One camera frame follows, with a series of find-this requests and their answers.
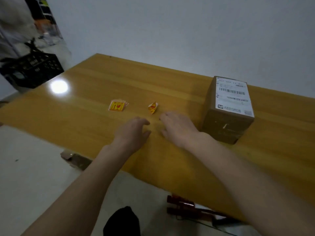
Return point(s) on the person's right hand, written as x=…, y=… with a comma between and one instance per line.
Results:
x=181, y=131

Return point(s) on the person's left hand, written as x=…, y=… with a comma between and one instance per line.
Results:
x=130, y=137

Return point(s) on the person's right thumb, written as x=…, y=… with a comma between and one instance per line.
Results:
x=166, y=133

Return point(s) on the person's left thumb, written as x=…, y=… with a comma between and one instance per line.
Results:
x=146, y=137

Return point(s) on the person's right forearm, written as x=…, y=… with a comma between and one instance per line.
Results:
x=248, y=186

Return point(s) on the person's left forearm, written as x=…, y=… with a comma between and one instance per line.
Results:
x=81, y=189

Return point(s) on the crumpled yellow red sticker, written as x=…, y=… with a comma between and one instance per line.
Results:
x=152, y=107

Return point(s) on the brown cardboard box white label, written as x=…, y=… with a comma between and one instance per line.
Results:
x=227, y=113

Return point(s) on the dark red tape dispenser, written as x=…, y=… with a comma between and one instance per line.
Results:
x=183, y=206

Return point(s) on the white paper sheet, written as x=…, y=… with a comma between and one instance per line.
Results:
x=221, y=227

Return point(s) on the black plastic crate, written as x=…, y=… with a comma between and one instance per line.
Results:
x=32, y=71

